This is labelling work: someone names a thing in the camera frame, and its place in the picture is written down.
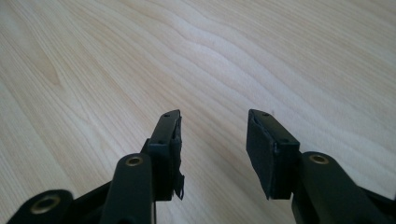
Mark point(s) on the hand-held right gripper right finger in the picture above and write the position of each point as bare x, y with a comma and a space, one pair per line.
271, 155

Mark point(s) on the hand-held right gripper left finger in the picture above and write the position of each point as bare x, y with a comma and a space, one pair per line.
163, 155

